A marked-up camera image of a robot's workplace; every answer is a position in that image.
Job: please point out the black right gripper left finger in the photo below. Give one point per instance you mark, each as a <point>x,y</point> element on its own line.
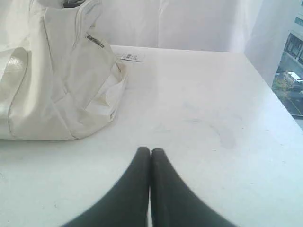
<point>126,203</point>

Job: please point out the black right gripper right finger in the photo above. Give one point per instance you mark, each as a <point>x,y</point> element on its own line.
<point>173,204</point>

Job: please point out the cream duffel bag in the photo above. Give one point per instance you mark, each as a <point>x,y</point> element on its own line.
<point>59,78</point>

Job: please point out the white paper label tag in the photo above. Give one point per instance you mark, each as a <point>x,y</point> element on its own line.
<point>134,57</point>

